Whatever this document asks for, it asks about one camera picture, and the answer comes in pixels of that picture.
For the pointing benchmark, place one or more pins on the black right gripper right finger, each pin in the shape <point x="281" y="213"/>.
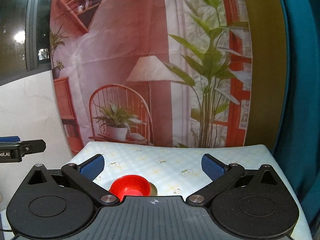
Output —
<point x="223" y="177"/>

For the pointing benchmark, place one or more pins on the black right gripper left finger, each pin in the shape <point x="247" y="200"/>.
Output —
<point x="81" y="177"/>

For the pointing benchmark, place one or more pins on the red bowl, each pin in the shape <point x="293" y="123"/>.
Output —
<point x="130" y="185"/>

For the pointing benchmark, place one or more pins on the floral plaid tablecloth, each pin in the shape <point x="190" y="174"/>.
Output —
<point x="261" y="205"/>

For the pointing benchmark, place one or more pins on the far green square plate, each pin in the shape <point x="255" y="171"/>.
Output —
<point x="153" y="189"/>

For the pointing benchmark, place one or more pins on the teal fabric curtain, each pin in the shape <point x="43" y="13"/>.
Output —
<point x="297" y="146"/>

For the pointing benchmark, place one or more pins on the printed room backdrop curtain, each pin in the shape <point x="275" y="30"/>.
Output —
<point x="172" y="73"/>

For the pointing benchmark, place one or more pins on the dark window frame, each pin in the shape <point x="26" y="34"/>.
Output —
<point x="24" y="38"/>

